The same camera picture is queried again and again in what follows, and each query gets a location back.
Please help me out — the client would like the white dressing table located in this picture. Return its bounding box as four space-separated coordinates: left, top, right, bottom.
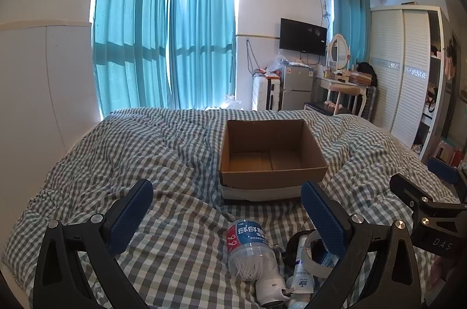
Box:
316 74 367 117

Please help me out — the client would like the wooden box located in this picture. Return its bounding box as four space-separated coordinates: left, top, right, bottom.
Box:
343 71 373 85

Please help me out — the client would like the grey checkered blanket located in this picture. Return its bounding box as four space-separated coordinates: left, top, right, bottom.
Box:
2 108 467 309

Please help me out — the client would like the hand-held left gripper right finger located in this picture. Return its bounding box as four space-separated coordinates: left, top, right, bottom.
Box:
300 180 433 309

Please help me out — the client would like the clear water jug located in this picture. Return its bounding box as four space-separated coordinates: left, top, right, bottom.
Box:
222 94 243 110

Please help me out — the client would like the black bag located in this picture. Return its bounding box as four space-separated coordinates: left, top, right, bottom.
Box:
356 62 379 87

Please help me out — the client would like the silver mini fridge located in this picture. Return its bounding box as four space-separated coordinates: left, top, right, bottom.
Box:
280 64 314 111

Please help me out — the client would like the white oval vanity mirror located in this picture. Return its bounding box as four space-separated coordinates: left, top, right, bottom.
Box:
327 34 351 71

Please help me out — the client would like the wooden chair dark seat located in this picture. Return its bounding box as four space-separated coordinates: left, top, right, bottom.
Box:
303 95 360 117

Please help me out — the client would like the clear plastic bottle red label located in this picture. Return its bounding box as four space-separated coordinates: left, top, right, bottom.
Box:
226 218 281 281

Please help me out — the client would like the dark suitcase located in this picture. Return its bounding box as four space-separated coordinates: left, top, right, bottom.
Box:
365 86 377 121

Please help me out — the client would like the pink plastic stool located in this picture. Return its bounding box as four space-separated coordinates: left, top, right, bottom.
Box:
433 139 465 168

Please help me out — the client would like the white hair dryer black nozzle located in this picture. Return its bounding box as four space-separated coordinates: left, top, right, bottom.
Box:
255 231 315 308

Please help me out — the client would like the clear plastic bag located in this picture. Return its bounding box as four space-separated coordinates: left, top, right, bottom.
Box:
267 52 292 73

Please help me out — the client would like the clear tape ring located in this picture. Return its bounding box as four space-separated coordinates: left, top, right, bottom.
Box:
304 231 337 277

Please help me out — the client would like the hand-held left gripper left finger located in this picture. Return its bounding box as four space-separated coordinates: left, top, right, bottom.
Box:
33 179 154 309

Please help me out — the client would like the white cream tube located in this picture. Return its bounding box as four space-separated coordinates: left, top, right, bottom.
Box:
292 234 316 296

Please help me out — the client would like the black wall television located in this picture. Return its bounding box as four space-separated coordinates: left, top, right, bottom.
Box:
279 18 328 57

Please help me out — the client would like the dark wall cable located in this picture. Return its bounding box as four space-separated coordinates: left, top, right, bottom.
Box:
245 39 257 77

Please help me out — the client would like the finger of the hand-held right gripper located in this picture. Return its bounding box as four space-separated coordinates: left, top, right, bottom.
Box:
390 173 467 222
428 158 467 202

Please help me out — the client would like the brown cardboard box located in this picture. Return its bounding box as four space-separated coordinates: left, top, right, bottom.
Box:
218 118 329 205

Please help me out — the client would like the white slatted wardrobe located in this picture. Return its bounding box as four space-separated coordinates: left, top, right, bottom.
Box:
368 6 450 161

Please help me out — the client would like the small blue packet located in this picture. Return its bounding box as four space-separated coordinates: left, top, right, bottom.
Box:
313 250 337 266

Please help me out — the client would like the wide teal curtain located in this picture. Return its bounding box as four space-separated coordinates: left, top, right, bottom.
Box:
91 0 173 117

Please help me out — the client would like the narrow teal curtain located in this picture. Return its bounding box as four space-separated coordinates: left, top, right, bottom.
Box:
328 0 371 66

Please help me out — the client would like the white suitcase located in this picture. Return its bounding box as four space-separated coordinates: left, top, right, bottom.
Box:
252 74 283 111

